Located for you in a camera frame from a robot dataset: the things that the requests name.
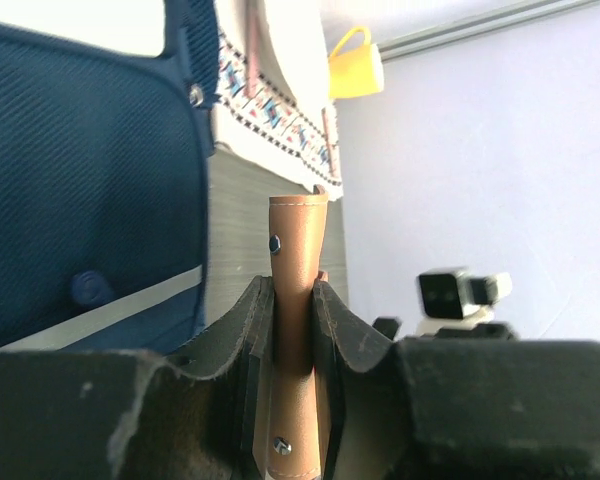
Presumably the yellow mug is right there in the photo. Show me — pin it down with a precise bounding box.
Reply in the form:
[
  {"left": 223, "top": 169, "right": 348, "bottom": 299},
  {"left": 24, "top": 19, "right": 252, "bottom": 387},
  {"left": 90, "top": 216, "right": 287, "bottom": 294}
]
[{"left": 328, "top": 26, "right": 385, "bottom": 100}]

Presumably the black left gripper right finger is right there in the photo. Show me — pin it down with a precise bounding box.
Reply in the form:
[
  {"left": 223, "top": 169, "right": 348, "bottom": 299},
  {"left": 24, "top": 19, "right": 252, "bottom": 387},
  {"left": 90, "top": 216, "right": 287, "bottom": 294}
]
[{"left": 312, "top": 281, "right": 600, "bottom": 479}]

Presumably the pink handled fork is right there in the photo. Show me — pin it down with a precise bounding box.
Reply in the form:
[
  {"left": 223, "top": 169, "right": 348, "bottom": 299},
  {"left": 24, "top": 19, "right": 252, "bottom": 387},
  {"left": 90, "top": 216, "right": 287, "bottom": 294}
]
[{"left": 245, "top": 0, "right": 260, "bottom": 99}]

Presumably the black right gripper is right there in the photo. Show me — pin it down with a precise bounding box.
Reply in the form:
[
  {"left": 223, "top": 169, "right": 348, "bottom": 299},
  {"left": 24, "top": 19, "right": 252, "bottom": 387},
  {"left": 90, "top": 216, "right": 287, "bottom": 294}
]
[{"left": 372, "top": 316, "right": 518, "bottom": 343}]

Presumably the patterned white placemat cloth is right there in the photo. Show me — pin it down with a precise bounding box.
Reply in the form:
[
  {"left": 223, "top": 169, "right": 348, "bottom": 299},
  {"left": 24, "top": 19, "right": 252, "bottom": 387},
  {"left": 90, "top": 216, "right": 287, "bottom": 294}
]
[{"left": 212, "top": 1, "right": 343, "bottom": 201}]

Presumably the brown leather wallet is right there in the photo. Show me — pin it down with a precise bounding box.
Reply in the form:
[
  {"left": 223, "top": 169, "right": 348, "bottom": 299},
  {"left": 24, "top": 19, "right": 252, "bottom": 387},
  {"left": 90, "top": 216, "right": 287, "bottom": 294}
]
[{"left": 263, "top": 185, "right": 329, "bottom": 479}]

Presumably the navy blue student backpack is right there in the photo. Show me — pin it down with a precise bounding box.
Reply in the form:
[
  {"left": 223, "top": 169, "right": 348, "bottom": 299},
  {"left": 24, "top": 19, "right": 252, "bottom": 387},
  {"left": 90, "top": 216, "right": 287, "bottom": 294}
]
[{"left": 0, "top": 1, "right": 219, "bottom": 354}]

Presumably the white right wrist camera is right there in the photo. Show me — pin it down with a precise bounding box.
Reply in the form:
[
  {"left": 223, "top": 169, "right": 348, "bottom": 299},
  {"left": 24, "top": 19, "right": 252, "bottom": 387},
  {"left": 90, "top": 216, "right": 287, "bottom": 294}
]
[{"left": 417, "top": 268, "right": 513, "bottom": 323}]

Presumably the pink handled knife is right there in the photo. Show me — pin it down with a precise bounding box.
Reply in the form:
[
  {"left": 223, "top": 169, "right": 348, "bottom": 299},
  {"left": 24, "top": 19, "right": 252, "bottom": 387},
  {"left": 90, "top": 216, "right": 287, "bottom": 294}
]
[{"left": 322, "top": 103, "right": 339, "bottom": 177}]

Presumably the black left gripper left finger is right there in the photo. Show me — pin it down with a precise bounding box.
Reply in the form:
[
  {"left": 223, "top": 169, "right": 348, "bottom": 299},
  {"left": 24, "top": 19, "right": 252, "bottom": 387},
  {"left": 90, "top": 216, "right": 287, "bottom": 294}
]
[{"left": 0, "top": 276, "right": 274, "bottom": 479}]

